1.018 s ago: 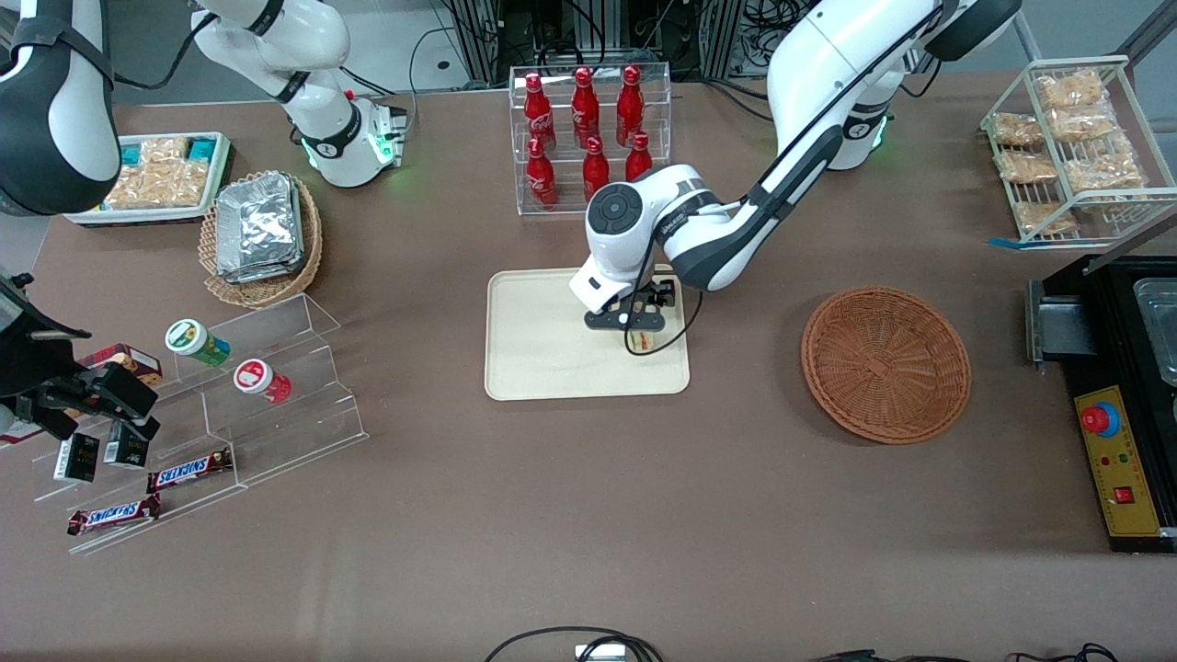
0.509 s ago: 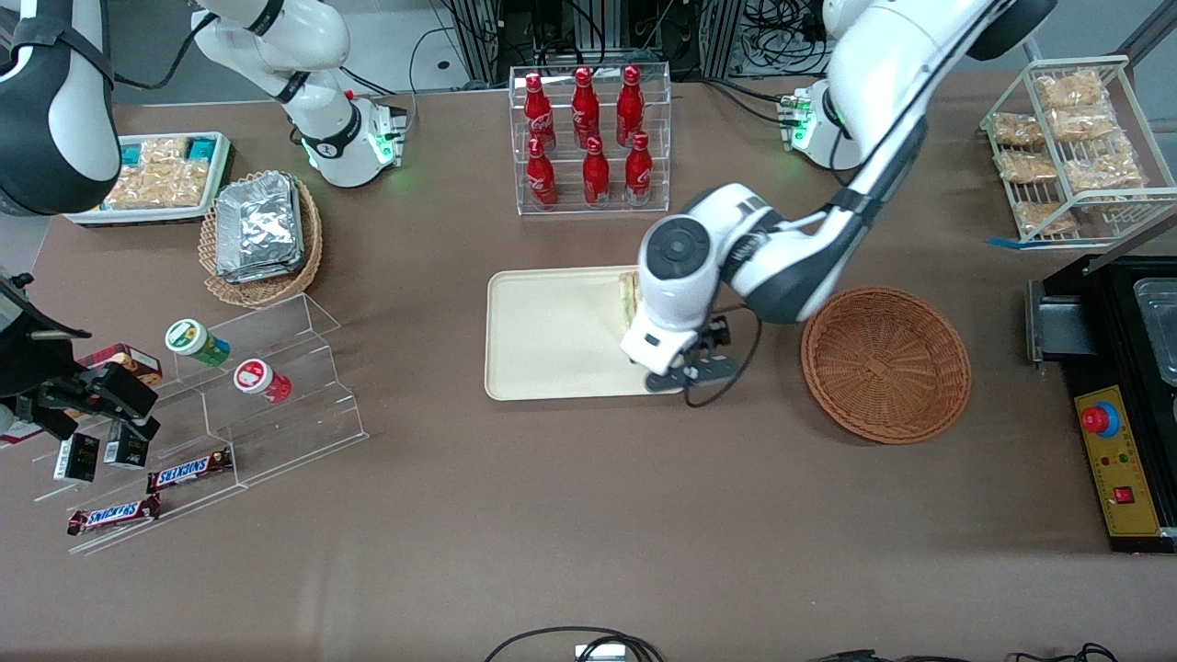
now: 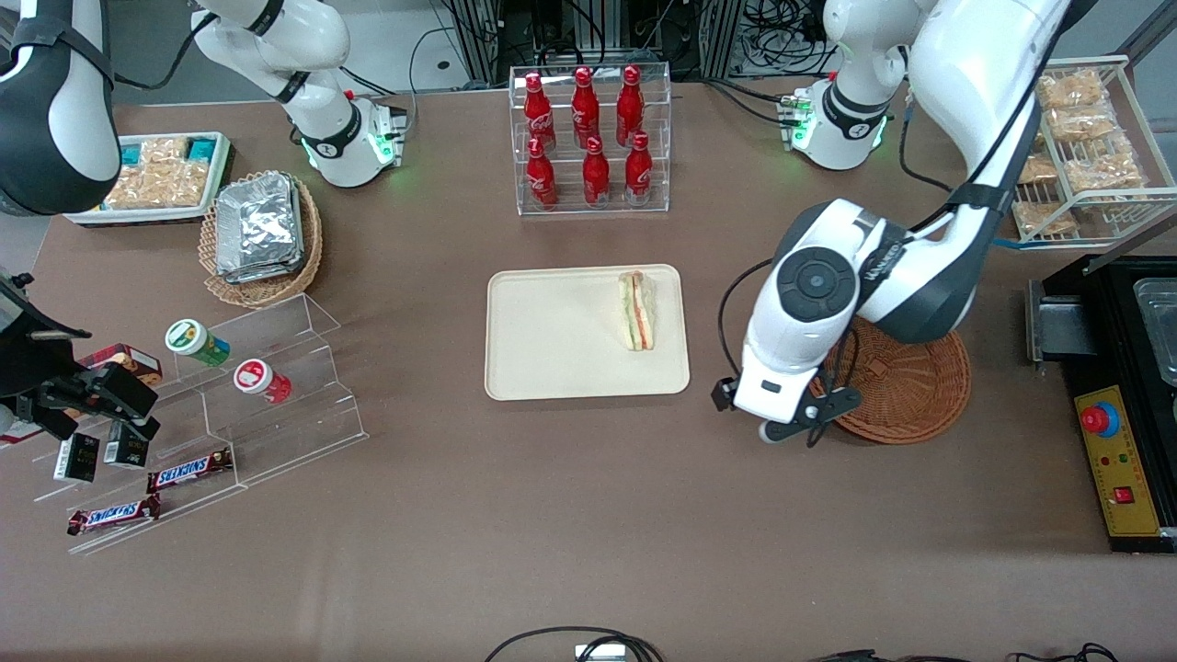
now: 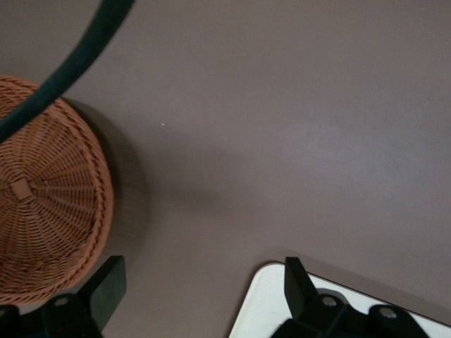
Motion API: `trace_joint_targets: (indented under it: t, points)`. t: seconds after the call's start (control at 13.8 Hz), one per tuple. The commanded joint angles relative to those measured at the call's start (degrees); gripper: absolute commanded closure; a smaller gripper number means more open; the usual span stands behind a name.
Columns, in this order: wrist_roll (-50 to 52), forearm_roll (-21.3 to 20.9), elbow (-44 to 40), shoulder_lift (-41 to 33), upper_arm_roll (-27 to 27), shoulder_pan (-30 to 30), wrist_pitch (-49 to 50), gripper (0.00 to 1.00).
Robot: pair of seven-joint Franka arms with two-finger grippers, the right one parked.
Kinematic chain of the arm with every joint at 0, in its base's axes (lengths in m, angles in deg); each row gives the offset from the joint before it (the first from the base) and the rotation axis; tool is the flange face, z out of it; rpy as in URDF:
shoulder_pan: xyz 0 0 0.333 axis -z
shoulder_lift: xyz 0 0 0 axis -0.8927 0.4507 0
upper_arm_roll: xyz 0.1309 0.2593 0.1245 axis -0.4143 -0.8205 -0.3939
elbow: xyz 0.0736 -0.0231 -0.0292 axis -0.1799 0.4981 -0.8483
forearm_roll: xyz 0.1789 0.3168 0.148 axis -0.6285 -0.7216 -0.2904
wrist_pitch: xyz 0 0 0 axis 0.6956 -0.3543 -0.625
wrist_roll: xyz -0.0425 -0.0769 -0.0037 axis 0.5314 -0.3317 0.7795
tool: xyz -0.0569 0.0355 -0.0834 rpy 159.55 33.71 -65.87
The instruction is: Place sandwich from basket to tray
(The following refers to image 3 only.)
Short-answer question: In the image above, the small black box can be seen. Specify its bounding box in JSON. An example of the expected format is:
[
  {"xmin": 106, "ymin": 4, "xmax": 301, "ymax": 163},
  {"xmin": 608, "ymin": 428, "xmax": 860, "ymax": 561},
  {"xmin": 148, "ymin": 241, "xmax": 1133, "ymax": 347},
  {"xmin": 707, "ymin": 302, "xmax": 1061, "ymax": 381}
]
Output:
[
  {"xmin": 103, "ymin": 423, "xmax": 150, "ymax": 470},
  {"xmin": 53, "ymin": 432, "xmax": 100, "ymax": 484}
]

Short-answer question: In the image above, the steel pan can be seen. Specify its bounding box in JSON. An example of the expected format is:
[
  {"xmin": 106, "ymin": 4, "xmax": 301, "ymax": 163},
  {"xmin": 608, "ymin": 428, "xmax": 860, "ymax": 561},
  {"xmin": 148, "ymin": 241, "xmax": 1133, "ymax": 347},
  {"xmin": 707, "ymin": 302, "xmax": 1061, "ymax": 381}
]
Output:
[{"xmin": 1133, "ymin": 276, "xmax": 1177, "ymax": 387}]

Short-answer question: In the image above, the round brown wicker basket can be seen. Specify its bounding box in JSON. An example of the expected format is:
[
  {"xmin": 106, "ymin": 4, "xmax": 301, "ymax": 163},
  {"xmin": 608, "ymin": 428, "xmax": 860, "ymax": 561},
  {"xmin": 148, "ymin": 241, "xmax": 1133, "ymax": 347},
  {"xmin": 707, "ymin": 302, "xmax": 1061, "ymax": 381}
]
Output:
[{"xmin": 815, "ymin": 318, "xmax": 973, "ymax": 446}]

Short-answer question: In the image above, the beige plastic tray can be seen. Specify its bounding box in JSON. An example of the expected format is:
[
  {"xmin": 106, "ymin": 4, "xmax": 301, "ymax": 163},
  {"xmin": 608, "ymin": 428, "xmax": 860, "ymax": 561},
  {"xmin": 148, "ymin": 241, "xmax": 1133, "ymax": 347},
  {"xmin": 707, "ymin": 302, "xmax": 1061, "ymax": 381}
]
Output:
[{"xmin": 485, "ymin": 264, "xmax": 691, "ymax": 403}]

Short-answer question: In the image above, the background equipment rack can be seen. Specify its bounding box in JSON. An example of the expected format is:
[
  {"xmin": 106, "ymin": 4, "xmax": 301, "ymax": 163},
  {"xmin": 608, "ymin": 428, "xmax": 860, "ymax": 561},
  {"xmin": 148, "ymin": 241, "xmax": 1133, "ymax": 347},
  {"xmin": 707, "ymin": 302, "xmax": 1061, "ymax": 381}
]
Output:
[{"xmin": 441, "ymin": 0, "xmax": 824, "ymax": 88}]

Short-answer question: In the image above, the red cola bottle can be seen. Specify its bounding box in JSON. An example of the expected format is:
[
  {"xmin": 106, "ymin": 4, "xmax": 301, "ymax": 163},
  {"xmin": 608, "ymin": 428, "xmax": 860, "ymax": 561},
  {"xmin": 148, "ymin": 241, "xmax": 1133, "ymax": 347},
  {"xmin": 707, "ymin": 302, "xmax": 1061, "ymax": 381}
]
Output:
[
  {"xmin": 616, "ymin": 64, "xmax": 645, "ymax": 146},
  {"xmin": 583, "ymin": 136, "xmax": 611, "ymax": 208},
  {"xmin": 572, "ymin": 66, "xmax": 600, "ymax": 148},
  {"xmin": 625, "ymin": 131, "xmax": 654, "ymax": 205},
  {"xmin": 524, "ymin": 72, "xmax": 557, "ymax": 153},
  {"xmin": 526, "ymin": 138, "xmax": 559, "ymax": 211}
]

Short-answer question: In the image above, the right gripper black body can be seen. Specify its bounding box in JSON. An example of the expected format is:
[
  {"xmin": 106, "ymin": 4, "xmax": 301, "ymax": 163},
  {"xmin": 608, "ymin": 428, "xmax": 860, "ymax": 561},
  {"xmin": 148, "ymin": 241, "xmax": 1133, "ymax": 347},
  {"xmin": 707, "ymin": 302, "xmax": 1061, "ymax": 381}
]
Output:
[{"xmin": 0, "ymin": 276, "xmax": 90, "ymax": 405}]

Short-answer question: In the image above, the green lid cup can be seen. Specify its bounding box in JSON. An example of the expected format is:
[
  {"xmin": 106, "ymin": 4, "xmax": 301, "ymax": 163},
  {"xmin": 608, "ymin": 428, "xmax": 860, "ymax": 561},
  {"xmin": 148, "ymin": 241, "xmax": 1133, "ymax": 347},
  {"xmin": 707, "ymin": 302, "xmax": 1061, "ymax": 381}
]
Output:
[{"xmin": 166, "ymin": 319, "xmax": 231, "ymax": 368}]

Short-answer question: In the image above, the black looped cable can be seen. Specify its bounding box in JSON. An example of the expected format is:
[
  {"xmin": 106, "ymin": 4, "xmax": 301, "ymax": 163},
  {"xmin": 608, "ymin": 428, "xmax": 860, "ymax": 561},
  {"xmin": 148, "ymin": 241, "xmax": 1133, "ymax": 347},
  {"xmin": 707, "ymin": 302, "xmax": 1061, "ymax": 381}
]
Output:
[{"xmin": 485, "ymin": 627, "xmax": 665, "ymax": 662}]

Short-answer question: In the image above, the silver foil pack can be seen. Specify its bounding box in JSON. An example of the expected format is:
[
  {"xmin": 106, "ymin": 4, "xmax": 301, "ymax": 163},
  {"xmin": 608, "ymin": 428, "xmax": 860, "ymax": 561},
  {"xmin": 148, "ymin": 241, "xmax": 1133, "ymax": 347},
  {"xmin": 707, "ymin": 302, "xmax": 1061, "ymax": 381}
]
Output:
[
  {"xmin": 219, "ymin": 177, "xmax": 301, "ymax": 269},
  {"xmin": 223, "ymin": 259, "xmax": 305, "ymax": 285}
]

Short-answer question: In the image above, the Snickers bar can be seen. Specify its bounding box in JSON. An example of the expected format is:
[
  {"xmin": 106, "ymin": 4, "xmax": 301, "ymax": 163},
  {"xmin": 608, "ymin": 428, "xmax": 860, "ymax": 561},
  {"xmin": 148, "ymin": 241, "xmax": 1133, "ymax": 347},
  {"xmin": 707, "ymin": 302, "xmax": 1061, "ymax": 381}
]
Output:
[
  {"xmin": 66, "ymin": 495, "xmax": 162, "ymax": 537},
  {"xmin": 147, "ymin": 448, "xmax": 234, "ymax": 494}
]

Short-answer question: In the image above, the triangle sandwich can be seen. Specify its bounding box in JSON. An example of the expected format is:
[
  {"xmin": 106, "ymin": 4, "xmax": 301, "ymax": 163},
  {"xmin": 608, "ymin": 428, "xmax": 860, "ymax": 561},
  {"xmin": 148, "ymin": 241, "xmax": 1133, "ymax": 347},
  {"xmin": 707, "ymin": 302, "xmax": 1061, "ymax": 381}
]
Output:
[{"xmin": 616, "ymin": 269, "xmax": 657, "ymax": 352}]

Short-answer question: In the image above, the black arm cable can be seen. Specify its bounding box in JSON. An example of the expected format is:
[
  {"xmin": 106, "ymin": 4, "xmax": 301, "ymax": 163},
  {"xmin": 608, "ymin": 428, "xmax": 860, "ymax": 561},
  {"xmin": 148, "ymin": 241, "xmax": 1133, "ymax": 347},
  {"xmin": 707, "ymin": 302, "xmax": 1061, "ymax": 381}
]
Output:
[{"xmin": 109, "ymin": 9, "xmax": 222, "ymax": 93}]

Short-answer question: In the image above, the oval tan wicker basket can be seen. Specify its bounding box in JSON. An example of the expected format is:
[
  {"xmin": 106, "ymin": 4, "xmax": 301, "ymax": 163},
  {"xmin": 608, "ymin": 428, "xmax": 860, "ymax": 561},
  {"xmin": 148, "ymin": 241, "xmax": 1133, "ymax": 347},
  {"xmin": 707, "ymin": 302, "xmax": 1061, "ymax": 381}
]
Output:
[{"xmin": 200, "ymin": 170, "xmax": 325, "ymax": 309}]

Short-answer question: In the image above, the clear acrylic step display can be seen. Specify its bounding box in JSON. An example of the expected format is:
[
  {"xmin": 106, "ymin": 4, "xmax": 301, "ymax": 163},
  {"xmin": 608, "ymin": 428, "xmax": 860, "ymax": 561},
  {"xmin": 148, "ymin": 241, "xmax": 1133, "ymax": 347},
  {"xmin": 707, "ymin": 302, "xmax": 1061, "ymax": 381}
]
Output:
[{"xmin": 32, "ymin": 292, "xmax": 370, "ymax": 556}]

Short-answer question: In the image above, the white wire rack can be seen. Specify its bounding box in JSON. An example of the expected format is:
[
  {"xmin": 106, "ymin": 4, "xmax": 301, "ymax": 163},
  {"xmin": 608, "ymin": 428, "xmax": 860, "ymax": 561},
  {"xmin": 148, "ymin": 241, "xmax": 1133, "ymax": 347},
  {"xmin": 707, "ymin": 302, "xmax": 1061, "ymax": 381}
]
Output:
[{"xmin": 993, "ymin": 55, "xmax": 1177, "ymax": 251}]

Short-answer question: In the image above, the clear acrylic bottle rack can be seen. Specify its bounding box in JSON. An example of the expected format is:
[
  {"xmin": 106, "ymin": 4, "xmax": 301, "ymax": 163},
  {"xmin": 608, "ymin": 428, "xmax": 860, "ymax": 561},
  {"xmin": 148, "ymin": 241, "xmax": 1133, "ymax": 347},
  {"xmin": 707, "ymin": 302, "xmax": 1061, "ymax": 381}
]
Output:
[{"xmin": 509, "ymin": 61, "xmax": 672, "ymax": 218}]

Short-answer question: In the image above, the red lid cup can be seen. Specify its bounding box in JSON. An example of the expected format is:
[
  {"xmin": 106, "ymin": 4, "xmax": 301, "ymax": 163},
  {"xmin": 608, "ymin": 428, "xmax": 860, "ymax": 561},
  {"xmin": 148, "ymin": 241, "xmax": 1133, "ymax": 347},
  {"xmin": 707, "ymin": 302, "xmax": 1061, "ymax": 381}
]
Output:
[{"xmin": 233, "ymin": 359, "xmax": 293, "ymax": 405}]

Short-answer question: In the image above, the black table cable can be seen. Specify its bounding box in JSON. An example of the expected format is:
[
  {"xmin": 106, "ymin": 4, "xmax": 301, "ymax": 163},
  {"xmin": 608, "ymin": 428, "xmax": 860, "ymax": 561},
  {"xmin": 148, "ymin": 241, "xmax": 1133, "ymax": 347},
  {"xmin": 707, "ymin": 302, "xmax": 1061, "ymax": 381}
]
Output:
[
  {"xmin": 338, "ymin": 26, "xmax": 465, "ymax": 98},
  {"xmin": 703, "ymin": 78, "xmax": 801, "ymax": 126}
]

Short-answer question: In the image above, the black machine with yellow panel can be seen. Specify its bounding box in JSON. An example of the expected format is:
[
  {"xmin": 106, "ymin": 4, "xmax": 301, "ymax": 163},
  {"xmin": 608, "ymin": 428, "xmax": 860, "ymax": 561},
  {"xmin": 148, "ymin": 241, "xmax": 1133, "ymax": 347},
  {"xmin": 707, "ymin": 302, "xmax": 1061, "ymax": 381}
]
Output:
[{"xmin": 1025, "ymin": 216, "xmax": 1177, "ymax": 554}]

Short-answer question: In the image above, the red brown carton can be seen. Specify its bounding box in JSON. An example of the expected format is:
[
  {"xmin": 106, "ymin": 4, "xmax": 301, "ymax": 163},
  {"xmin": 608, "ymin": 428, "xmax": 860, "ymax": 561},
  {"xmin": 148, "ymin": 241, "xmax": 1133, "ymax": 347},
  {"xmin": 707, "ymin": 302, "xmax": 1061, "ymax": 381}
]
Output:
[{"xmin": 78, "ymin": 344, "xmax": 164, "ymax": 388}]

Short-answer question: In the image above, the white snack tray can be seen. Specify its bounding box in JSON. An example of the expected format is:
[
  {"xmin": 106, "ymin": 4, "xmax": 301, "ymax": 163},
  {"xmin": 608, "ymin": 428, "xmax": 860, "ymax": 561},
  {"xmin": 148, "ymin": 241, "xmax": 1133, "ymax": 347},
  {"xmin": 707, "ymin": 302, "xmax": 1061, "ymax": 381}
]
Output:
[{"xmin": 63, "ymin": 131, "xmax": 233, "ymax": 227}]

